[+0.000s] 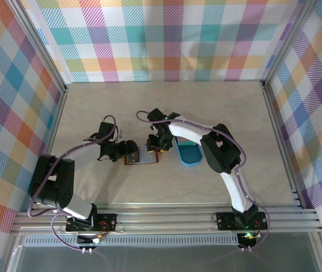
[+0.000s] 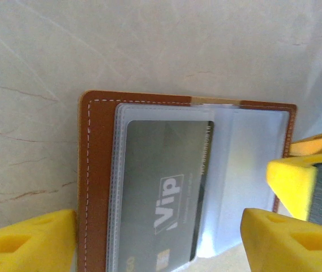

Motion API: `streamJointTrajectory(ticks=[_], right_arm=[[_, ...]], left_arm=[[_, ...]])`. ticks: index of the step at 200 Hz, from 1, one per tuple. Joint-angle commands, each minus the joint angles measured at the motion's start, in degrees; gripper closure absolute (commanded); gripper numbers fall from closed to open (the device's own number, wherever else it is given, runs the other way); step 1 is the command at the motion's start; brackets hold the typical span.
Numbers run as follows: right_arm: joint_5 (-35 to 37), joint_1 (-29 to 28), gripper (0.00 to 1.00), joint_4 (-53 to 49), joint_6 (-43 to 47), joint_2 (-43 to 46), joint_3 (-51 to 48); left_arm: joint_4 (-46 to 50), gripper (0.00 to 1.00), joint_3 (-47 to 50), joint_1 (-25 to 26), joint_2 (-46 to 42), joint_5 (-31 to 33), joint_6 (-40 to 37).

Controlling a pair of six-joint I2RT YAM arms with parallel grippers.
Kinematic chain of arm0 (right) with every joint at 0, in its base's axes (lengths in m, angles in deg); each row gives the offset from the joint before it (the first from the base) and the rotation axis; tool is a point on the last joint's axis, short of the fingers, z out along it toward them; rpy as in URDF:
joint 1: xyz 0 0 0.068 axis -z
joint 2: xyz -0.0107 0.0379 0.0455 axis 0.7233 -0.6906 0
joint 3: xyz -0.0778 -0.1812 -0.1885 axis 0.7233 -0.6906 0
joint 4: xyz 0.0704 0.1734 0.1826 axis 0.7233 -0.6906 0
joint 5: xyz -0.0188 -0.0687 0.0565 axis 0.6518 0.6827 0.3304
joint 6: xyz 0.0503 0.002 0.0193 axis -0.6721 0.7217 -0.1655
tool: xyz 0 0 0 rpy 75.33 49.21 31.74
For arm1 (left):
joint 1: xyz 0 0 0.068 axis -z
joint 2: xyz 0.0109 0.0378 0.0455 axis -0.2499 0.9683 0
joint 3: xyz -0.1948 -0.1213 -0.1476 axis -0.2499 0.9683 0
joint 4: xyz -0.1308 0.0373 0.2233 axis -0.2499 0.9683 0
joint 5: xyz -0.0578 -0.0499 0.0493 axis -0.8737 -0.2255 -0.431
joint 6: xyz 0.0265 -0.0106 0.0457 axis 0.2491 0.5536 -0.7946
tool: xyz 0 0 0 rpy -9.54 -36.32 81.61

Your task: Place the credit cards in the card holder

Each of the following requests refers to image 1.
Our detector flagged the brown leather card holder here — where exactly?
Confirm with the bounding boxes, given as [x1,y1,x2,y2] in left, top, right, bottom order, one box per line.
[124,145,161,166]

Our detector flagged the stack of plastic cards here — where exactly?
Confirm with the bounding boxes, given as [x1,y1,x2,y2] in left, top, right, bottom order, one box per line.
[177,138,198,147]

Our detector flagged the blue plastic tray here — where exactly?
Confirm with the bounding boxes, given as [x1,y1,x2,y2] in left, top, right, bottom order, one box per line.
[173,137,202,168]

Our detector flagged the small circuit board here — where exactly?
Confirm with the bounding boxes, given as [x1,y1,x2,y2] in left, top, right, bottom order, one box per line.
[238,231,260,247]
[77,232,107,246]

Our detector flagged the grey metal panel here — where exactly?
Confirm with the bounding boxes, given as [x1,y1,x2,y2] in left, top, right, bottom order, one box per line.
[5,226,322,272]

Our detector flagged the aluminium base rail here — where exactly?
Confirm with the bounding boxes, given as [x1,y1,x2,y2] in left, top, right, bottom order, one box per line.
[13,202,322,236]

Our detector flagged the aluminium side rail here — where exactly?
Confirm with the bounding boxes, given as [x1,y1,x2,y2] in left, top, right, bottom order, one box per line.
[259,80,306,210]
[30,84,71,213]

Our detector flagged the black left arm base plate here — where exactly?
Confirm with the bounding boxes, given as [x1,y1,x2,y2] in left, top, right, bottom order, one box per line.
[66,212,118,233]

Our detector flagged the slotted grey cable duct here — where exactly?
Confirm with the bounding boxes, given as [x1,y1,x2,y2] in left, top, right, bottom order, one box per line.
[23,236,242,247]

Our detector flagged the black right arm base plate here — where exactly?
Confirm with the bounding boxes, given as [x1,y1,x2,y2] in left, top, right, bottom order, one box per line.
[216,211,272,231]

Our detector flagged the aluminium corner post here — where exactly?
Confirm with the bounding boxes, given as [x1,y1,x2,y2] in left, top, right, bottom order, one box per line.
[7,0,71,96]
[259,0,319,88]

